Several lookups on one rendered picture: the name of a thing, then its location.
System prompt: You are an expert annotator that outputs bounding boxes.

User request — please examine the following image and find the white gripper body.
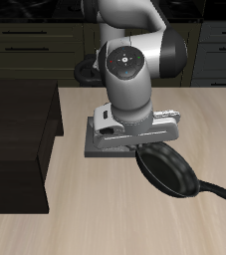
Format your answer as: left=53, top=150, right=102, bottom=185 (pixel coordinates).
left=93, top=110, right=181, bottom=150

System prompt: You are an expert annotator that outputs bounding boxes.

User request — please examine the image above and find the black frying pan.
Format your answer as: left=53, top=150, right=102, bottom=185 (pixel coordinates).
left=134, top=141, right=226, bottom=204

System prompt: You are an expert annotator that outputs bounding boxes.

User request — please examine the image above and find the dark grey drawer cupboard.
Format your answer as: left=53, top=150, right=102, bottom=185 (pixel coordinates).
left=190, top=21, right=226, bottom=89

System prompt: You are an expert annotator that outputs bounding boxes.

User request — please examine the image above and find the dark wooden cabinet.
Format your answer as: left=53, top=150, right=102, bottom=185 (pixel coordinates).
left=0, top=79, right=65, bottom=215

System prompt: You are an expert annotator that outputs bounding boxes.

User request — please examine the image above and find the dark olive kitchen cupboard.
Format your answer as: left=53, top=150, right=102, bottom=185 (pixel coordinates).
left=0, top=21, right=202, bottom=89

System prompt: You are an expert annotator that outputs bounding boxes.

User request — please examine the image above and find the black kitchen countertop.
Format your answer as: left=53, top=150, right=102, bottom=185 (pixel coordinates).
left=0, top=0, right=226, bottom=24

